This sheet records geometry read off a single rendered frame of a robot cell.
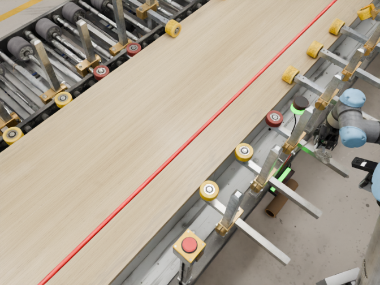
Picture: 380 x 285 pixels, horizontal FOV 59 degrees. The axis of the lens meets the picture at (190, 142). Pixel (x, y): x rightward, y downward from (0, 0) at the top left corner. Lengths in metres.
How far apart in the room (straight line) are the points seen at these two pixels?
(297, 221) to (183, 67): 1.31
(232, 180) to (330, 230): 0.97
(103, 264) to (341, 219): 1.73
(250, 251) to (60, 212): 1.30
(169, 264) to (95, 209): 0.44
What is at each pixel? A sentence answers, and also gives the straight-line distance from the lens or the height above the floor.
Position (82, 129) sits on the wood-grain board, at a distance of 1.61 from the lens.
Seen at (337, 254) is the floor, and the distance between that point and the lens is 2.49.
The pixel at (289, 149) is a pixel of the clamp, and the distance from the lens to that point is 1.63.
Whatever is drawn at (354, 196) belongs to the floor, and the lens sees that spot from 2.70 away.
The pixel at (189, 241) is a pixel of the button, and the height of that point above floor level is 1.23.
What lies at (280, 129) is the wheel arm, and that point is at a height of 0.86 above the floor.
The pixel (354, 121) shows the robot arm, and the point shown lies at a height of 1.33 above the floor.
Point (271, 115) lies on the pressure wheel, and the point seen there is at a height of 0.90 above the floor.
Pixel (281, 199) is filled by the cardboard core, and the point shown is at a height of 0.08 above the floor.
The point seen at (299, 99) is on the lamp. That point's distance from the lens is 1.46.
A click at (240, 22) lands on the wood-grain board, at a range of 2.11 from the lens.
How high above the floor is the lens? 2.19
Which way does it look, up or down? 58 degrees down
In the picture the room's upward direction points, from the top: 4 degrees clockwise
